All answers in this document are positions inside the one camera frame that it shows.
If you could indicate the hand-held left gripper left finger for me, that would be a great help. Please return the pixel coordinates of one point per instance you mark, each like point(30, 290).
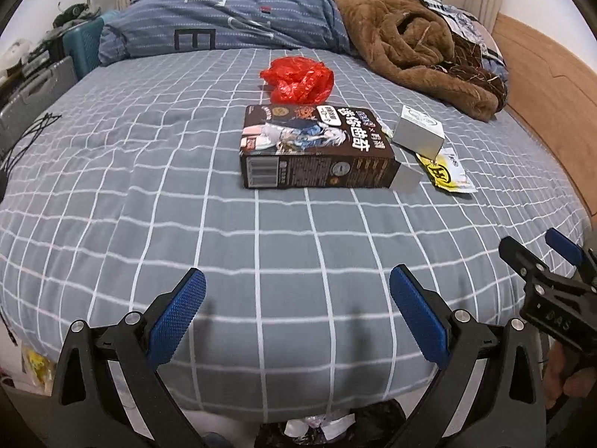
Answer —
point(179, 317)

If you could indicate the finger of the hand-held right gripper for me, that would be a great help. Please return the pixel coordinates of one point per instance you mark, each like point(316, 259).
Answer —
point(564, 245)
point(527, 261)

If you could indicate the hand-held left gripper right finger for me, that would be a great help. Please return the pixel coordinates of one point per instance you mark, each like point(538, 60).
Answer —
point(417, 317)

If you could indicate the trash bin with black liner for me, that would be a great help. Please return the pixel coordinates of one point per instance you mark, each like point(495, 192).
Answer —
point(378, 420)

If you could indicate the red plastic bag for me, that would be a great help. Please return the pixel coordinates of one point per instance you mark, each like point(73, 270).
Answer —
point(298, 79)

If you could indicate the person's right hand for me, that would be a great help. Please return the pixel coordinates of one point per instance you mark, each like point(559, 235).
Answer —
point(566, 378)

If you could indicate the grey checked bed sheet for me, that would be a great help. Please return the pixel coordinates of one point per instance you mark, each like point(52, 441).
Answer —
point(163, 224)

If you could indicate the yellow and white packet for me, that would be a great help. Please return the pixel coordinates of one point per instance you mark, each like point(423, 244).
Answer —
point(447, 175)

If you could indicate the crumpled white paper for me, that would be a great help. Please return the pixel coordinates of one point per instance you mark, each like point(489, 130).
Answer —
point(317, 427)

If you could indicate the yellow plastic bag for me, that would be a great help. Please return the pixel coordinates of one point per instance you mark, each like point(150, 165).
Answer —
point(39, 368)

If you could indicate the wooden headboard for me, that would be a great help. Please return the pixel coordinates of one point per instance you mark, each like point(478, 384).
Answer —
point(545, 93)

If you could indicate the small white box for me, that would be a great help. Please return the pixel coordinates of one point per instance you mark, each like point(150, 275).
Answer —
point(417, 133)

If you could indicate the brown printed cookie box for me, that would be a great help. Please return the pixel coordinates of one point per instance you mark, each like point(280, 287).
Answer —
point(317, 168)

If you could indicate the brown fleece blanket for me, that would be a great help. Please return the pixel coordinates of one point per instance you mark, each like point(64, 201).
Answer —
point(410, 46)

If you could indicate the checked patterned pillow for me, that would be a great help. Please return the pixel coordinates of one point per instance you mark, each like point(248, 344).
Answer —
point(466, 21)

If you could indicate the grey suitcase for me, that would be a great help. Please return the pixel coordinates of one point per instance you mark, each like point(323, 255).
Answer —
point(32, 98)

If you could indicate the teal suitcase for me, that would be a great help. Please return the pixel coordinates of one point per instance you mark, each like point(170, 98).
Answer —
point(84, 46)

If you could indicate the blue striped duvet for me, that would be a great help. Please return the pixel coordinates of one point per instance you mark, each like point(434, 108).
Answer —
point(233, 18)

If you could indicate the pile of clutter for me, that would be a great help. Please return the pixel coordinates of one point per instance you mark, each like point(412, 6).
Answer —
point(42, 42)

